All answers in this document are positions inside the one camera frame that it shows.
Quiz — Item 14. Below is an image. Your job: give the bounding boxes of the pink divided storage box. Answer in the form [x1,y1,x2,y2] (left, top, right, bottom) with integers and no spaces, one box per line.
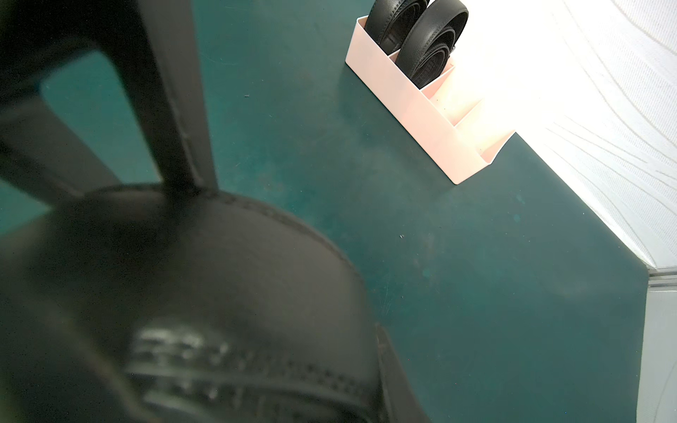
[346,17,516,184]

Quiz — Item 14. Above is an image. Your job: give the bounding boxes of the long black belt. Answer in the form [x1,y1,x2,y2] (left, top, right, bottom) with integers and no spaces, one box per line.
[364,0,428,55]

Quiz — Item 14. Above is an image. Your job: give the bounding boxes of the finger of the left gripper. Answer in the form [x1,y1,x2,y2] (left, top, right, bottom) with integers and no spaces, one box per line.
[100,1,218,190]
[1,89,121,206]

